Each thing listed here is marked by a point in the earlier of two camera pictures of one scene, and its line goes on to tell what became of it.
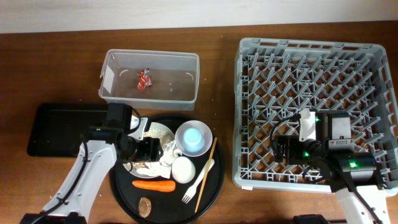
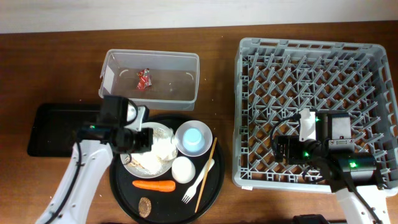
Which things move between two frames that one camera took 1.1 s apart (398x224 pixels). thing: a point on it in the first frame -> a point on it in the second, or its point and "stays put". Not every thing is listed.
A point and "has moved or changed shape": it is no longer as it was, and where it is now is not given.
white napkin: [163, 168] has moved or changed shape
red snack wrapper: [145, 81] stays put
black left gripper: [150, 152] -> [147, 135]
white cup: [183, 170] stays put
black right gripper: [291, 142] stays put
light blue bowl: [193, 139] stays put
